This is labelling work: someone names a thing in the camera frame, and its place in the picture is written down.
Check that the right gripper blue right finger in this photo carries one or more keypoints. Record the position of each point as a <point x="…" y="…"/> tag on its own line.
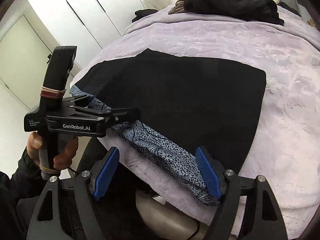
<point x="262" y="216"/>

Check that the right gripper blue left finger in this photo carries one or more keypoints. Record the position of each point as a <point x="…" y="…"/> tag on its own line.
<point x="65" y="208"/>

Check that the black pants with patterned lining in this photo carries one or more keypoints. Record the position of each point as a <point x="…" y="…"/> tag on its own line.
<point x="185" y="102"/>

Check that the person's left hand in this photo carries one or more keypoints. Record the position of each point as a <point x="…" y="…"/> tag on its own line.
<point x="61" y="161"/>

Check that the person's left black sleeve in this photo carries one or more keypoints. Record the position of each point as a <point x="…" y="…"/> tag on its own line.
<point x="19" y="195"/>

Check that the lavender plush bed blanket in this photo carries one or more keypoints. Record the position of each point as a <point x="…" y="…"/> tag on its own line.
<point x="286" y="146"/>

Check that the white wardrobe doors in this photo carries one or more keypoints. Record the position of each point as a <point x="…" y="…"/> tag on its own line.
<point x="31" y="29"/>

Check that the black clothes beside bed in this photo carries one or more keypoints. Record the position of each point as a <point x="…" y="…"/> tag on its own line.
<point x="139" y="14"/>

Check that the brown knitted garment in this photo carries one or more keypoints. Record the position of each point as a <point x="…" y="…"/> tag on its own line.
<point x="177" y="8"/>

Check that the black jacket pile on bed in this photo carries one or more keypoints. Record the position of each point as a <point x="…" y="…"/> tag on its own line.
<point x="247" y="10"/>

